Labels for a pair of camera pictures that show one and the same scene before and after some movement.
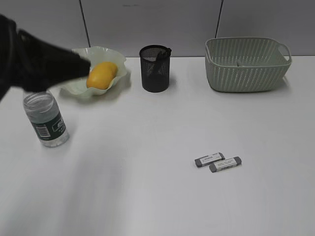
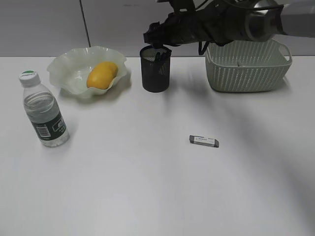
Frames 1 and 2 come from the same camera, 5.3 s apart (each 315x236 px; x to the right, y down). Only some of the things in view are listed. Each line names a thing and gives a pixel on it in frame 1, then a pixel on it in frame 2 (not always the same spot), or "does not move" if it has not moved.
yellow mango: (100, 75) does not move
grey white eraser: (209, 160) to (204, 140)
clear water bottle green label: (42, 110) does not move
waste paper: (240, 64) does not move
